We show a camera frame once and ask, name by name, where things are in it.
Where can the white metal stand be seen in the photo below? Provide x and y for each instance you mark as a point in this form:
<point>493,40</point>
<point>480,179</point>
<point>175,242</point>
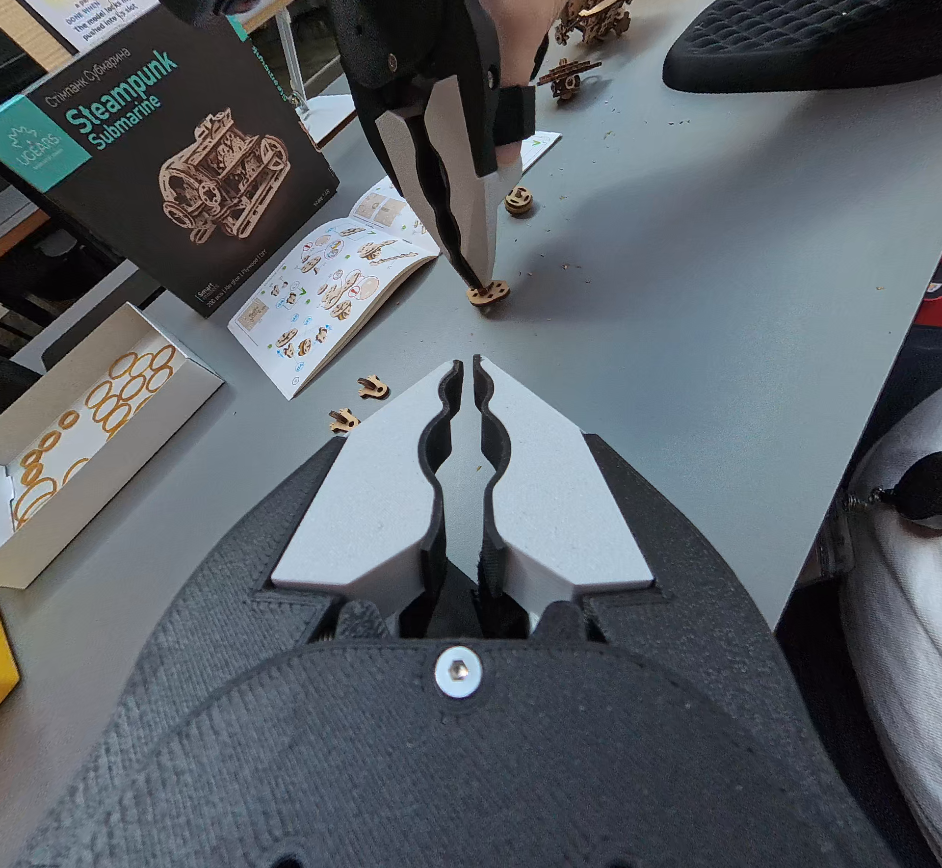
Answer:
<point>331,119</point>

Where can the group of wooden rings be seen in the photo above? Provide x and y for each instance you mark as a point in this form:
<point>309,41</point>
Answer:
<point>110,397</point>

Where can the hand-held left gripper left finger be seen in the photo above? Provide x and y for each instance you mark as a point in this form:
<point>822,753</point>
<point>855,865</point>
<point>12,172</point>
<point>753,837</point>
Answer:
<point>353,515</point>

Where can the small wooden model part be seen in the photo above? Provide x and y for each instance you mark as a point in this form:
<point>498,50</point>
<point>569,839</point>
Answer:
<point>565,77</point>

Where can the black quilted wrist rest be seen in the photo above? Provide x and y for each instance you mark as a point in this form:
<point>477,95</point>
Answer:
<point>809,36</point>

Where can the round wooden gear piece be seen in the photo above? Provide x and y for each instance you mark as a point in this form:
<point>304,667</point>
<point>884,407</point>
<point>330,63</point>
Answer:
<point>491,292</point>

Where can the round wooden wheel piece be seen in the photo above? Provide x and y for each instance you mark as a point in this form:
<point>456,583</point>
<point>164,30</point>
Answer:
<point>519,200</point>

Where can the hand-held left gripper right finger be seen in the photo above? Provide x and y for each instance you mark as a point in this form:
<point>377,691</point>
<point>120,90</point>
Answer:
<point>567,515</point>

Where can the white instruction booklet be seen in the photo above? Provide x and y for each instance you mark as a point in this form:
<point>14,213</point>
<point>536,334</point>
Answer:
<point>331,308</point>

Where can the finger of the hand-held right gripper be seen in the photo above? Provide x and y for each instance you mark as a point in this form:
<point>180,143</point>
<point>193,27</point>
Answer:
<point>482,220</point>
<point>405,161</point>

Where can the black model kit box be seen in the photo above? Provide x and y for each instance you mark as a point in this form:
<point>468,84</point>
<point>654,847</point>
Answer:
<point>147,183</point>

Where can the grey desk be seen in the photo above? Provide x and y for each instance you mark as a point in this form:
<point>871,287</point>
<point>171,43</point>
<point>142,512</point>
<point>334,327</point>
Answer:
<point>662,294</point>

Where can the yellow flat object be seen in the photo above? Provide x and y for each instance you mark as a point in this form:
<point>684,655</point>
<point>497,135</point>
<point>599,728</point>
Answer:
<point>7,662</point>

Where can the small white leaflet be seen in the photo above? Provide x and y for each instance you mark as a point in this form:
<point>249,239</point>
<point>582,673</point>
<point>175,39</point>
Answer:
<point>541,147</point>

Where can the black clip-on microphone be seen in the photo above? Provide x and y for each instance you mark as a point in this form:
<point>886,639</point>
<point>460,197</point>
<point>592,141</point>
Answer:
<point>916,489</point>

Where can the white cardboard tray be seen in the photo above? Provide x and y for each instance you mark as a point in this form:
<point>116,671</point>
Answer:
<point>188,382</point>

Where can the small wooden hook piece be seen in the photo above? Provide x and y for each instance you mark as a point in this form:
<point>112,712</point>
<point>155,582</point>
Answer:
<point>343,420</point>
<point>372,386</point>

